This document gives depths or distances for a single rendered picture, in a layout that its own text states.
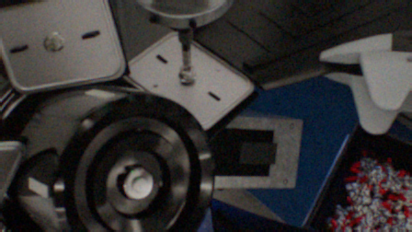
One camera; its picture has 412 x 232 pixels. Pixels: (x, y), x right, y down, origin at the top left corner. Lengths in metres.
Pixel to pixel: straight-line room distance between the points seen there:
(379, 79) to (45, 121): 0.24
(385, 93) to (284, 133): 0.21
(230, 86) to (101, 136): 0.13
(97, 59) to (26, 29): 0.05
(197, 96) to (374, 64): 0.13
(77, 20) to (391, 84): 0.23
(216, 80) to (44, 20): 0.14
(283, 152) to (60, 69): 0.30
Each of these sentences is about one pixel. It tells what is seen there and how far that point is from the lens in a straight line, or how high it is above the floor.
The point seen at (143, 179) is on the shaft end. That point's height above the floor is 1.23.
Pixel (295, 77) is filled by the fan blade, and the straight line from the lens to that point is 0.54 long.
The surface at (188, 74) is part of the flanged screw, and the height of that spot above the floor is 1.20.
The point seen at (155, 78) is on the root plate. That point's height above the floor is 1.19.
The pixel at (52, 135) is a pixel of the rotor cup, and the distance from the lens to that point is 0.45.
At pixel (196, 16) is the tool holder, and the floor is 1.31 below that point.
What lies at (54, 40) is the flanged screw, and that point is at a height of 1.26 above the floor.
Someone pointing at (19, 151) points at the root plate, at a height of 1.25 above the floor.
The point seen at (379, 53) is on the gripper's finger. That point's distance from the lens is 0.55.
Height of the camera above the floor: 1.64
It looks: 59 degrees down
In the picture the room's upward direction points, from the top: 1 degrees counter-clockwise
